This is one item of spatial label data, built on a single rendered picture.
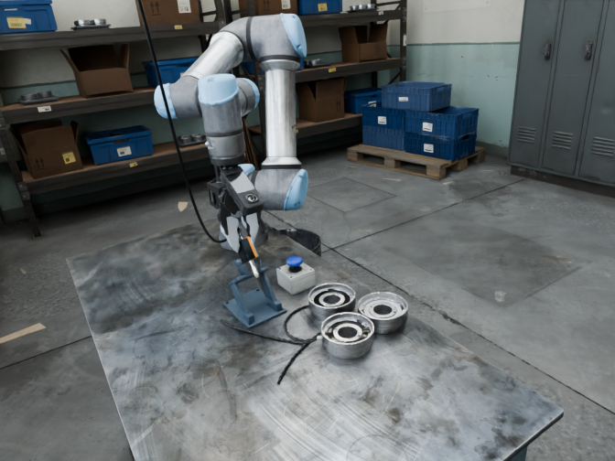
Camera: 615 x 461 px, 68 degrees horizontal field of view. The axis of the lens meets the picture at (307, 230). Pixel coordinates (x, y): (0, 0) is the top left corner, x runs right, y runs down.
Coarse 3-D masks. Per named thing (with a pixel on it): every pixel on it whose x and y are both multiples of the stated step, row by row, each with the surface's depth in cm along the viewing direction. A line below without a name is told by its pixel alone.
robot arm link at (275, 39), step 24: (264, 24) 122; (288, 24) 120; (264, 48) 123; (288, 48) 122; (264, 72) 127; (288, 72) 125; (288, 96) 126; (288, 120) 126; (288, 144) 127; (264, 168) 128; (288, 168) 126; (264, 192) 127; (288, 192) 126
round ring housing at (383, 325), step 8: (368, 296) 100; (376, 296) 101; (384, 296) 101; (392, 296) 100; (400, 296) 98; (360, 304) 98; (376, 304) 99; (384, 304) 98; (400, 304) 98; (360, 312) 95; (376, 312) 99; (384, 312) 99; (392, 312) 95; (376, 320) 92; (384, 320) 92; (392, 320) 92; (400, 320) 93; (376, 328) 93; (384, 328) 92; (392, 328) 92; (400, 328) 95
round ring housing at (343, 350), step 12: (348, 312) 95; (324, 324) 92; (348, 324) 93; (372, 324) 90; (324, 336) 88; (336, 336) 90; (348, 336) 93; (360, 336) 89; (372, 336) 88; (336, 348) 86; (348, 348) 86; (360, 348) 86
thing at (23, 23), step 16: (0, 0) 317; (16, 0) 323; (32, 0) 328; (48, 0) 333; (0, 16) 322; (16, 16) 327; (32, 16) 332; (48, 16) 338; (0, 32) 324; (16, 32) 330; (32, 32) 335
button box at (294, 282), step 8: (304, 264) 114; (280, 272) 112; (288, 272) 111; (296, 272) 111; (304, 272) 111; (312, 272) 111; (280, 280) 113; (288, 280) 109; (296, 280) 109; (304, 280) 111; (312, 280) 112; (288, 288) 110; (296, 288) 110; (304, 288) 111
